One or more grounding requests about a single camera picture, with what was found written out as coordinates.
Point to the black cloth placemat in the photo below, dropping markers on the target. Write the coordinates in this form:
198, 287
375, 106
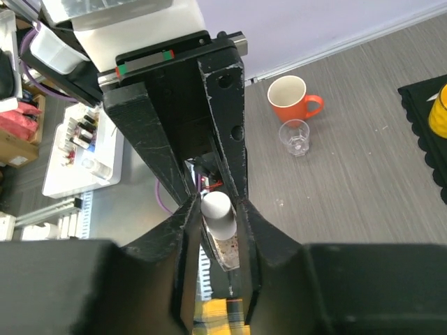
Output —
414, 99

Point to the yellow plaid sleeve forearm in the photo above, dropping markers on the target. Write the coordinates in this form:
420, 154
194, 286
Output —
219, 317

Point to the cardboard box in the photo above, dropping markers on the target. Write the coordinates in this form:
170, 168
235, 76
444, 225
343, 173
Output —
21, 132

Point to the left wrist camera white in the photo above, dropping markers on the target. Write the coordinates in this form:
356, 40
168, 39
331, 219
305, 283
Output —
107, 29

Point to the clear plastic cup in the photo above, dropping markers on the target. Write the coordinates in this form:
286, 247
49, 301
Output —
294, 135

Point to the white cable duct strip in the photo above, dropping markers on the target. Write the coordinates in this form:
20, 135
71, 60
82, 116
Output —
204, 289

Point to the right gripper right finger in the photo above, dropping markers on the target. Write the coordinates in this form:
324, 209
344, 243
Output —
293, 288

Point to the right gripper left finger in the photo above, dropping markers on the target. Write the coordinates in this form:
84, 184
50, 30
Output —
93, 286

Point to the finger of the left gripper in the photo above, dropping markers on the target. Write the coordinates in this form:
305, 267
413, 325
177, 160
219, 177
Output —
131, 110
227, 129

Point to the yellow mug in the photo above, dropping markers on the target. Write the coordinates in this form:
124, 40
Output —
437, 117

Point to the glitter nail polish bottle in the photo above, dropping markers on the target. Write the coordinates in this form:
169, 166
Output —
226, 252

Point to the orange mug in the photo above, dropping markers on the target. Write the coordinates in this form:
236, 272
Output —
289, 99

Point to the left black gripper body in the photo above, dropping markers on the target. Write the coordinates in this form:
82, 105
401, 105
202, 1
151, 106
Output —
192, 70

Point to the white tray with bottles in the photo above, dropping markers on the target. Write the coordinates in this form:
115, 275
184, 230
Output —
86, 153

